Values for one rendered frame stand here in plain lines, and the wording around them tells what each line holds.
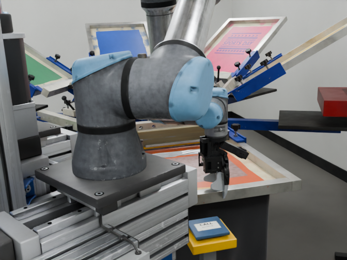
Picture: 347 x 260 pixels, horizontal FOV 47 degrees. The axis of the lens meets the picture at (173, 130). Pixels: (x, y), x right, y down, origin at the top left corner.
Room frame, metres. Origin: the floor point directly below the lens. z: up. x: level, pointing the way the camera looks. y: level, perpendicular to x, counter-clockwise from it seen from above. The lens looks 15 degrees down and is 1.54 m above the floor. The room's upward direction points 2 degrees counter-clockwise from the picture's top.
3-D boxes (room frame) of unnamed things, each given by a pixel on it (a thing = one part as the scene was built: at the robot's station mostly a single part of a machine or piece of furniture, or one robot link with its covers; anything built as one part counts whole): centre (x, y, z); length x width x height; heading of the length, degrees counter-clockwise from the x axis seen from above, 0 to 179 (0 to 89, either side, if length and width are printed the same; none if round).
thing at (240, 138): (1.91, -0.28, 0.97); 0.30 x 0.05 x 0.07; 14
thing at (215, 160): (1.24, -0.13, 1.12); 0.09 x 0.08 x 0.12; 104
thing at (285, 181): (1.61, -0.07, 0.97); 0.79 x 0.58 x 0.04; 14
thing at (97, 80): (0.77, 0.13, 1.42); 0.13 x 0.12 x 0.14; 74
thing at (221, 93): (1.23, -0.14, 1.28); 0.09 x 0.08 x 0.11; 164
